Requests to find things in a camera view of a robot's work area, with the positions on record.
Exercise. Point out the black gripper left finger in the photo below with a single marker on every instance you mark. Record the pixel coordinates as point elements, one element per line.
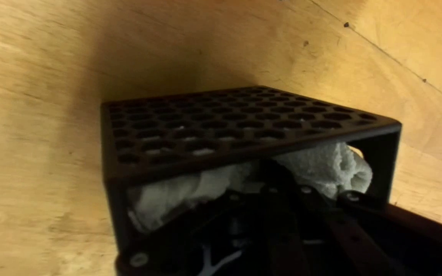
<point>214,240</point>

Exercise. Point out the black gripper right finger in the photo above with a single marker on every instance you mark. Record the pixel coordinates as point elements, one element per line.
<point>309,235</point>

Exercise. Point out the white towel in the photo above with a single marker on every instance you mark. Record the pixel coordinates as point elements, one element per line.
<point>330,169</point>

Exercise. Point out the black perforated box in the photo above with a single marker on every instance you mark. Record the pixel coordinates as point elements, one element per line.
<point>146,140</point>

